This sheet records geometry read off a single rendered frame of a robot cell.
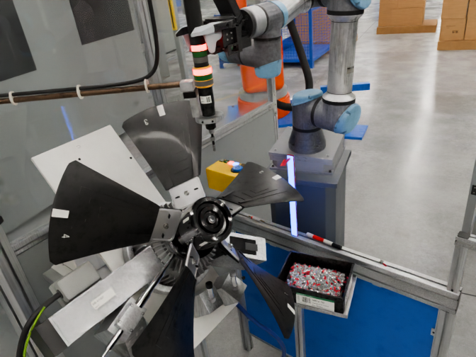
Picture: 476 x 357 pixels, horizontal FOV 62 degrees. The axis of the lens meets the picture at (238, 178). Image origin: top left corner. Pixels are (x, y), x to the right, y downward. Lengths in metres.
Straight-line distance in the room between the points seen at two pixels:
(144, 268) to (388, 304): 0.84
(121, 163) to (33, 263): 0.57
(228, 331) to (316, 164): 1.15
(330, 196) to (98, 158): 0.87
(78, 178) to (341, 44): 0.92
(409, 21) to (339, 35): 8.64
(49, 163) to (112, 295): 0.42
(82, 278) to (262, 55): 0.73
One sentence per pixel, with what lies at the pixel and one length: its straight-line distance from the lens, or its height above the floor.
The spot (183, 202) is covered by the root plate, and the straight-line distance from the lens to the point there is 1.05.
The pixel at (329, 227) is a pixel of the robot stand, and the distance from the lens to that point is 1.68.
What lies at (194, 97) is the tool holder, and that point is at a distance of 0.94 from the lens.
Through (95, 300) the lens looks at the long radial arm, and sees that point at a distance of 1.01.
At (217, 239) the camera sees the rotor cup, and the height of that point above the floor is 1.19.
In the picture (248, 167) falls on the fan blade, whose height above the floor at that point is 1.19.
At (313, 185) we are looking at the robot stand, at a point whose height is 0.98.
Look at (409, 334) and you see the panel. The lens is 1.56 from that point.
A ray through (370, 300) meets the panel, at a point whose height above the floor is 0.68.
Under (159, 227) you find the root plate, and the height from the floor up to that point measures 1.22.
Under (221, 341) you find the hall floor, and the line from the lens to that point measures 2.30.
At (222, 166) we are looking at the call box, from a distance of 1.56.
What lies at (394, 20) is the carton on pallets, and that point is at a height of 0.25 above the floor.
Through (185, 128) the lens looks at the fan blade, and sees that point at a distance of 1.09.
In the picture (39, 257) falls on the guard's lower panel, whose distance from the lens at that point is 1.65.
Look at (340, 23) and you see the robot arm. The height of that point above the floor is 1.56.
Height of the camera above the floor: 1.76
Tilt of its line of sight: 28 degrees down
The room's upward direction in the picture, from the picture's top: 7 degrees counter-clockwise
